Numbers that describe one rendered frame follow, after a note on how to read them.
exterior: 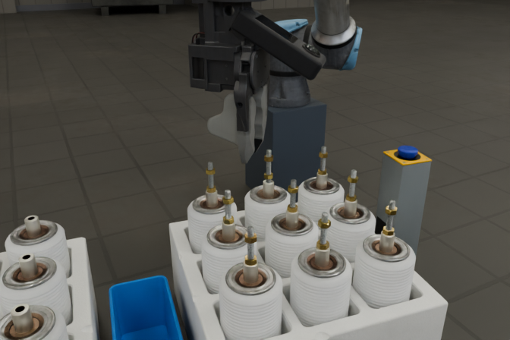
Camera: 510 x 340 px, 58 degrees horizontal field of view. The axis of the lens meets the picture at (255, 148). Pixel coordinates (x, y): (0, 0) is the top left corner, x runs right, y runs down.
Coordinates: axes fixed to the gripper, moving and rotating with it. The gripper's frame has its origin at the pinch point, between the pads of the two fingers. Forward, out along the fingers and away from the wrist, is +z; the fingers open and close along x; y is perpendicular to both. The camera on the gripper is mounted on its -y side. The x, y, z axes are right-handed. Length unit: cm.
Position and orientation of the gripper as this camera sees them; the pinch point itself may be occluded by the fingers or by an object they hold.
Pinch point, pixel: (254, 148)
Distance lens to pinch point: 60.9
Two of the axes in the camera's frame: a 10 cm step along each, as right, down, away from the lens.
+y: -9.5, -1.2, 2.9
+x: -3.1, 3.7, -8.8
